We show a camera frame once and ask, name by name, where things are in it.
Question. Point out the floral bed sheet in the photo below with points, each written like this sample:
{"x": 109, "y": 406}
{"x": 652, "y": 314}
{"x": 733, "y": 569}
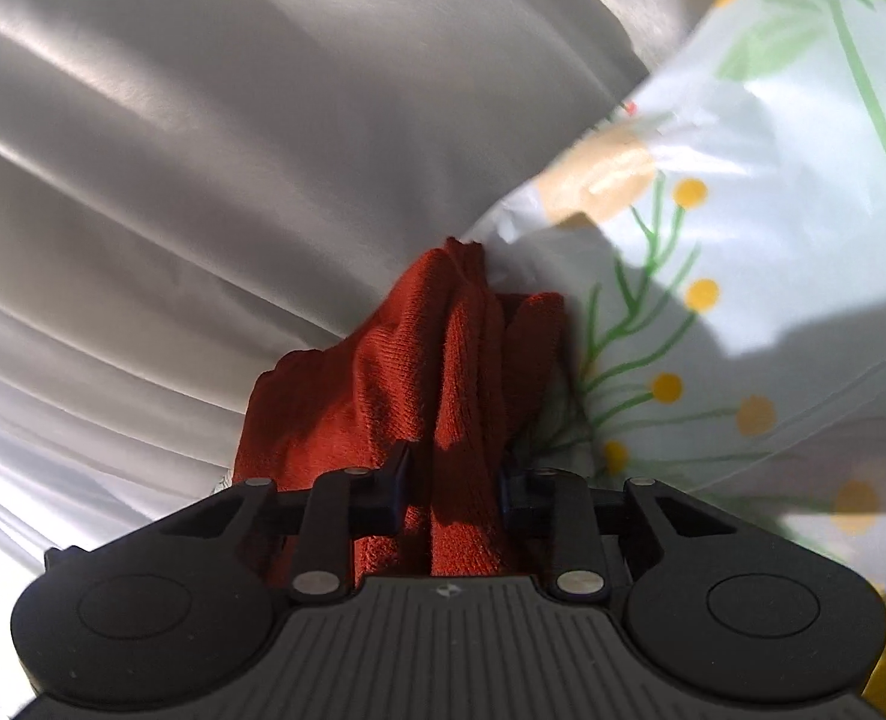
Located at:
{"x": 773, "y": 240}

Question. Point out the white curtain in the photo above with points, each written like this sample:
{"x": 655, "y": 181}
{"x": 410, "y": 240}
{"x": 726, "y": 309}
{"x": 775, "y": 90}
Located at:
{"x": 225, "y": 165}

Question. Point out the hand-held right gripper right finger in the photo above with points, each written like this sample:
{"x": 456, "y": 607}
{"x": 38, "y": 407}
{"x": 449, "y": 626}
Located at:
{"x": 516, "y": 499}

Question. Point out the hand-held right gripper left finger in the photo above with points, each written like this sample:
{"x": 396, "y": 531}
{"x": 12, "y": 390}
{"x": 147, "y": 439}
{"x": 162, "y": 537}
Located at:
{"x": 396, "y": 491}

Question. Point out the red knit sweater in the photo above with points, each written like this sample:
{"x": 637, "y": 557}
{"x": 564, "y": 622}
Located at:
{"x": 450, "y": 360}

